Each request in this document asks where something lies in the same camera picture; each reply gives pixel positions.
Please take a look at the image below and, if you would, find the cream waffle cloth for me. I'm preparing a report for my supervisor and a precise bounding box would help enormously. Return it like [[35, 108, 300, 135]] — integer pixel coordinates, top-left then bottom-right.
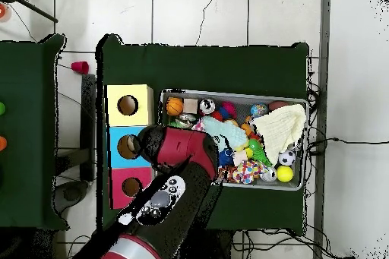
[[251, 103, 307, 166]]

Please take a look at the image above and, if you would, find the mint waffle cloth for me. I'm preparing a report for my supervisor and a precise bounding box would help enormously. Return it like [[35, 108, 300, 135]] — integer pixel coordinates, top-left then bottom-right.
[[200, 115, 249, 152]]

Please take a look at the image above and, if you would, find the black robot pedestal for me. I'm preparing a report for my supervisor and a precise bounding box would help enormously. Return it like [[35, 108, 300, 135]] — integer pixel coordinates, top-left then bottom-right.
[[194, 229, 235, 259]]

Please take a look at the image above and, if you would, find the small soccer ball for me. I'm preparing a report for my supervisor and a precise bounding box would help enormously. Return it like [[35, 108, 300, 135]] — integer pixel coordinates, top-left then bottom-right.
[[278, 148, 296, 166]]

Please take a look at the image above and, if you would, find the dark green table cloth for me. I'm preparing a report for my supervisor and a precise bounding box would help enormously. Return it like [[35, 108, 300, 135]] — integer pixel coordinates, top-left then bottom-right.
[[0, 33, 69, 230], [96, 33, 310, 237]]

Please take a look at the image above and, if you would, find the silver mesh bin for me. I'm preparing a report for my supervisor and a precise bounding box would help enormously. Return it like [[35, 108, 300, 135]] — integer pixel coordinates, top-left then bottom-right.
[[157, 88, 309, 192]]

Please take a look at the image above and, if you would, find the wooden block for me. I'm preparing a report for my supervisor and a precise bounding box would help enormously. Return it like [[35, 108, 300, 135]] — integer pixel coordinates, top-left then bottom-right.
[[182, 98, 199, 114]]

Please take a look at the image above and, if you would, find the wooden box with three holes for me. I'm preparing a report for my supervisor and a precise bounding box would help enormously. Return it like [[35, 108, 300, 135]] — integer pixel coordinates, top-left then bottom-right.
[[103, 84, 159, 210]]

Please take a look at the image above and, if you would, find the red plastic cup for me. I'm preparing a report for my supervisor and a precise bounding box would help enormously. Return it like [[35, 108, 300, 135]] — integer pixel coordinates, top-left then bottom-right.
[[71, 60, 90, 75]]

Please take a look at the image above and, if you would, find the black floor cable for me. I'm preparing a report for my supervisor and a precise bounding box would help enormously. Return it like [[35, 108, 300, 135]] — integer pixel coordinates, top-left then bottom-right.
[[305, 136, 389, 157]]

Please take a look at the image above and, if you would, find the orange toy basketball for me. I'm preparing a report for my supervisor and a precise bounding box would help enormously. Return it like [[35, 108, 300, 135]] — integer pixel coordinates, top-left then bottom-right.
[[166, 96, 185, 117]]

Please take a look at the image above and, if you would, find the crushed silver can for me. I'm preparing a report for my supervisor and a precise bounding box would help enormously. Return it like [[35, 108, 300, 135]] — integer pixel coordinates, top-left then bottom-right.
[[176, 112, 198, 128]]

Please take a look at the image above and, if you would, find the polka-dot cloth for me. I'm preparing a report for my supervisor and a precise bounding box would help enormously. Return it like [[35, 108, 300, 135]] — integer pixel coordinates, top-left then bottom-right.
[[233, 159, 268, 185]]

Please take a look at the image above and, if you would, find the yellow ball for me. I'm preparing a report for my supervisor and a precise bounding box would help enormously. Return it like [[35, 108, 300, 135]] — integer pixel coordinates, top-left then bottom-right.
[[276, 165, 295, 183]]

